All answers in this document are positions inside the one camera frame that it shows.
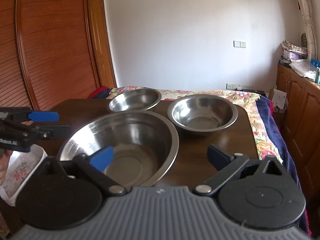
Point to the white floral square plate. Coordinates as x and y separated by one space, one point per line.
22 165

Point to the red and dark cloth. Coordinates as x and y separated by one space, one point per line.
98 92

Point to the wooden low cabinet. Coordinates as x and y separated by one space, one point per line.
300 110

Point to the medium steel bowl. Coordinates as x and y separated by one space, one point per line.
202 115

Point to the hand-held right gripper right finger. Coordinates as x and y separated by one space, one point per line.
220 158

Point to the small steel bowl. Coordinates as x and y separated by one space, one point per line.
135 102

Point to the white wall power strip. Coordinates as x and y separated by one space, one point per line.
240 86

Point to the white wall switch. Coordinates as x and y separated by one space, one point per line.
240 43

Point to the large steel bowl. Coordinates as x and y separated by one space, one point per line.
130 145

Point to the floral bed cover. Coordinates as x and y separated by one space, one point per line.
260 135

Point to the wooden slatted wardrobe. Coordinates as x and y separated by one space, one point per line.
50 42

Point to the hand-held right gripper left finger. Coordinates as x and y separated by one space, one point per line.
101 158

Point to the grey rounded object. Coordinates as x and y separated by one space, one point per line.
304 40

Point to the stack of boxes and papers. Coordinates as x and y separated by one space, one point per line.
293 52

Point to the wooden door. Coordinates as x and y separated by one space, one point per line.
100 35

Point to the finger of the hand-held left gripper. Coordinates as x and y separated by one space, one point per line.
52 131
42 116

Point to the person's left hand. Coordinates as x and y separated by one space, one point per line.
3 162

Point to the white paper box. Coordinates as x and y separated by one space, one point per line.
278 100

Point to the clear plastic bag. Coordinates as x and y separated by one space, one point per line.
302 68

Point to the patterned curtain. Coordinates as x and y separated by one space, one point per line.
306 7

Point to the dark blue blanket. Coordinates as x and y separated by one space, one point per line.
285 142

